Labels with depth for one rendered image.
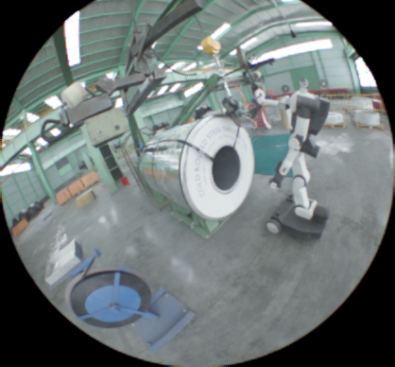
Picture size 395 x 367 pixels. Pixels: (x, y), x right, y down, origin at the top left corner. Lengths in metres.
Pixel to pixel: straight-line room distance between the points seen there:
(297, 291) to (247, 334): 0.54
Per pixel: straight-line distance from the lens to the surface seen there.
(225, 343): 1.43
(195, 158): 1.22
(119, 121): 0.66
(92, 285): 0.97
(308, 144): 1.22
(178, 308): 1.58
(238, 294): 1.46
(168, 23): 0.74
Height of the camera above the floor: 1.40
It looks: 20 degrees down
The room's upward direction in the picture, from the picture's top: 21 degrees counter-clockwise
